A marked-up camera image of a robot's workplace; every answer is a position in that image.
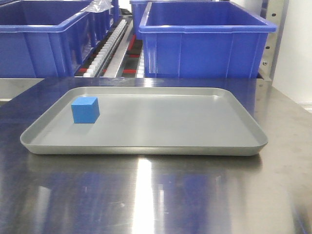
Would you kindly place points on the blue cube block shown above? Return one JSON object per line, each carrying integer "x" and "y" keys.
{"x": 85, "y": 110}

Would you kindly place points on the grey metal tray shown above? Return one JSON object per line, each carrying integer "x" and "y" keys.
{"x": 148, "y": 121}

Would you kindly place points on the blue plastic bin right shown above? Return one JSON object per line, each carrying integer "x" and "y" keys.
{"x": 202, "y": 39}

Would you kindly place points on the blue plastic bin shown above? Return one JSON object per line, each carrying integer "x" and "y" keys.
{"x": 48, "y": 38}
{"x": 202, "y": 39}

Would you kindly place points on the blue bin rear right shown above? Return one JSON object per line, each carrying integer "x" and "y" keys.
{"x": 138, "y": 9}

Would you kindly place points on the clear plastic bag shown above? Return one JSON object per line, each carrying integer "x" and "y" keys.
{"x": 98, "y": 6}

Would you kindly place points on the blue plastic bin left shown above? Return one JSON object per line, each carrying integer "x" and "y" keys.
{"x": 48, "y": 38}

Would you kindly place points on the white roller conveyor rail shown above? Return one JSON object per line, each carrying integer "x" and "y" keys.
{"x": 99, "y": 62}

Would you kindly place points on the metal shelf upright post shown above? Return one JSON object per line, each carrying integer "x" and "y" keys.
{"x": 274, "y": 11}

